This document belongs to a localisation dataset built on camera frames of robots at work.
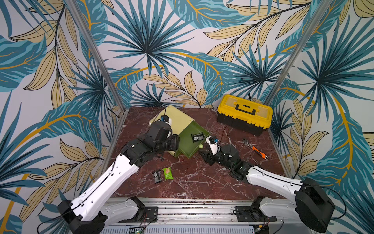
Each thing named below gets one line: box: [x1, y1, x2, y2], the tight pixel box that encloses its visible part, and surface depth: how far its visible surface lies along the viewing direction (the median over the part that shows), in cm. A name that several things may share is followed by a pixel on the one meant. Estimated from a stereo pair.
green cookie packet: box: [162, 166, 174, 181], surface depth 87 cm
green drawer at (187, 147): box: [174, 120, 211, 159], surface depth 85 cm
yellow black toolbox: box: [216, 94, 273, 137], surface depth 100 cm
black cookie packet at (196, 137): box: [190, 132, 205, 143], surface depth 87 cm
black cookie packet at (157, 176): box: [151, 169, 162, 184], surface depth 86 cm
